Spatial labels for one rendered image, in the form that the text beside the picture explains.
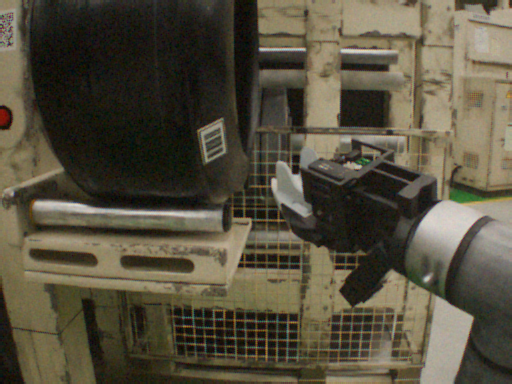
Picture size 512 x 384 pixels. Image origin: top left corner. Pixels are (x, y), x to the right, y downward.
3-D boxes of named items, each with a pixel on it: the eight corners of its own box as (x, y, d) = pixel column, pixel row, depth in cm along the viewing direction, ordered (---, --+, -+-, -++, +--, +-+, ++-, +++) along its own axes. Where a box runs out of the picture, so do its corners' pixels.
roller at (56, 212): (41, 204, 77) (36, 228, 75) (29, 193, 73) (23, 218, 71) (233, 210, 74) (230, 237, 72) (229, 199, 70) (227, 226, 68)
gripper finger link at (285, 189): (267, 143, 51) (324, 166, 44) (277, 188, 54) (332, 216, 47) (244, 155, 50) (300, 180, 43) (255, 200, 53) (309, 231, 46)
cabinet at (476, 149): (486, 199, 440) (495, 77, 413) (450, 187, 495) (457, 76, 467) (540, 193, 467) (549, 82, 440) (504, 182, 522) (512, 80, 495)
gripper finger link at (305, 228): (302, 187, 50) (362, 215, 43) (305, 201, 50) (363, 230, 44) (268, 208, 47) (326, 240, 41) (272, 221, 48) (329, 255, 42)
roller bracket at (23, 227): (6, 248, 70) (-2, 191, 67) (99, 193, 108) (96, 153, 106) (22, 249, 69) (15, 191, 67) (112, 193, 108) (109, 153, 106)
